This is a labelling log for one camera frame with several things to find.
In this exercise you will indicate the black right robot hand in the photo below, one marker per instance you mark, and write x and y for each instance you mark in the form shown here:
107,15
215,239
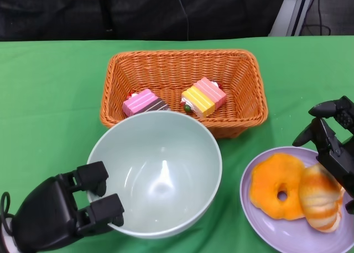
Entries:
334,148

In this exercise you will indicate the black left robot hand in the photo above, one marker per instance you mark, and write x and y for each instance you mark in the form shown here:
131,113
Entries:
49,214

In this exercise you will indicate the pale twisted bread orange glaze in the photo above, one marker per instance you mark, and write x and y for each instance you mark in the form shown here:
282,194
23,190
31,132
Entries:
320,206

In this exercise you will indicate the grey-green round bowl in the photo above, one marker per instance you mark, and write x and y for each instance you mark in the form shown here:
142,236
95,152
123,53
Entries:
166,181

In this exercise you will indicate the yellow and pink layered cake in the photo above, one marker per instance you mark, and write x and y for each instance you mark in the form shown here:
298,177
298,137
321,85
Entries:
204,97

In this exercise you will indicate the brown and pink layered cake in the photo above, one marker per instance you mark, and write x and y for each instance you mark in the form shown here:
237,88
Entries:
141,104

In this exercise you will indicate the orange wicker basket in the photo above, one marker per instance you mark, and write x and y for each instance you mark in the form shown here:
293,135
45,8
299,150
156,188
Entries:
243,98

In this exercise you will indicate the lavender round plate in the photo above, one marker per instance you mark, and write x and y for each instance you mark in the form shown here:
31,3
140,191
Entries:
265,231

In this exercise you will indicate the green tablecloth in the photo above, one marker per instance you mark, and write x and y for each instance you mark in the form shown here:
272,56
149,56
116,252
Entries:
55,79

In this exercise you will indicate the black backdrop curtain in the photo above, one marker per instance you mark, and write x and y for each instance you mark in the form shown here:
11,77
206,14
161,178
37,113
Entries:
110,12

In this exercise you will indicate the aluminium frame stand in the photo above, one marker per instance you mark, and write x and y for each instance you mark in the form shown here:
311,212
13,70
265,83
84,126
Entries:
290,12

